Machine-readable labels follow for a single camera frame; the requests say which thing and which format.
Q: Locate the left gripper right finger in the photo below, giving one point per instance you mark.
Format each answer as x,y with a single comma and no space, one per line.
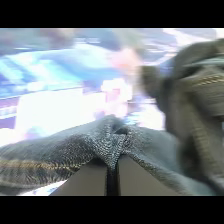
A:
136,180

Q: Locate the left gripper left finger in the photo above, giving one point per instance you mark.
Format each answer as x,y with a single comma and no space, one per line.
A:
90,180

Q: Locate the dark jeans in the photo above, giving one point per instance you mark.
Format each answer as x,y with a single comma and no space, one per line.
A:
186,110

